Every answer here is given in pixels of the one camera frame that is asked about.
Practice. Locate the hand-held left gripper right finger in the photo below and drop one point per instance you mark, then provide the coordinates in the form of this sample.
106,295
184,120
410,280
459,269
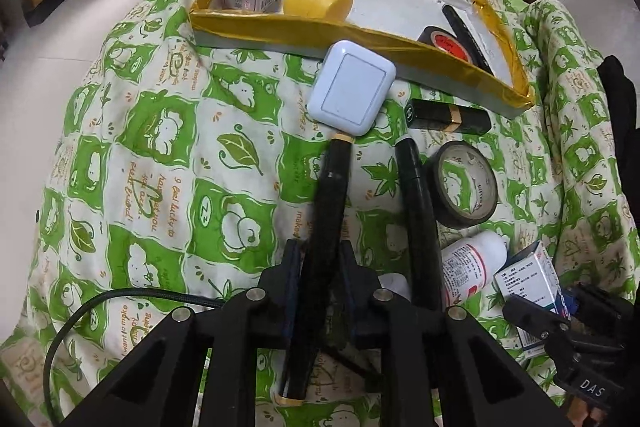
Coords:
357,292

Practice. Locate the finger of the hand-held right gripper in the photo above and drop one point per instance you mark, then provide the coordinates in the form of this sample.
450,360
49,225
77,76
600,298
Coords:
537,319
600,304

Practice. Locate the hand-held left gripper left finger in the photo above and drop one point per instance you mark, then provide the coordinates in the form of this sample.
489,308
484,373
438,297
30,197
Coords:
295,287

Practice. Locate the white green medicine box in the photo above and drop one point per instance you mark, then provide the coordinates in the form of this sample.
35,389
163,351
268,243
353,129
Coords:
532,343

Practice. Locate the white text-printed medicine box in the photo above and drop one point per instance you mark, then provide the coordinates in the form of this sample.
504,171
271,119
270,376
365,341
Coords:
527,279

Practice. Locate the white medicine bottle red label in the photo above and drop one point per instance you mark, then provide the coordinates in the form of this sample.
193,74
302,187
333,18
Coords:
470,267

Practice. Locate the black pen orange tip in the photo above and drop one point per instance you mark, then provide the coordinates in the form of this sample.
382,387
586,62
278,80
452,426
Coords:
330,207

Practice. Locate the black tape roll white core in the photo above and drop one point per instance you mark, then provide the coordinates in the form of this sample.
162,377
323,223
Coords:
440,209

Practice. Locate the black gold lipstick tube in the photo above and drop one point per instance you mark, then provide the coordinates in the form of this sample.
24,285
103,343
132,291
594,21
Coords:
445,117

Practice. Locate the white square container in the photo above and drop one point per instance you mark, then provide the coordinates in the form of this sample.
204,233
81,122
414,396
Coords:
350,87

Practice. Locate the black tape roll red core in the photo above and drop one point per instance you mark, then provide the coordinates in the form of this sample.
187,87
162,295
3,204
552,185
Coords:
440,43

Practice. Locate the black marker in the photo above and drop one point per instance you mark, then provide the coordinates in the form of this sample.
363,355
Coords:
465,34

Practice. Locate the white tray yellow tape rim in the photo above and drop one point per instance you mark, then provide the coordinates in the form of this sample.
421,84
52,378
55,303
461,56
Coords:
400,2

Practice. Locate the green printed blanket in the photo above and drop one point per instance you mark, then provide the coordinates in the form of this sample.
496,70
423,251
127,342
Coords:
175,157

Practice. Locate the black cloth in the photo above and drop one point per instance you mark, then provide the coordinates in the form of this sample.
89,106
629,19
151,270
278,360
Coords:
617,107

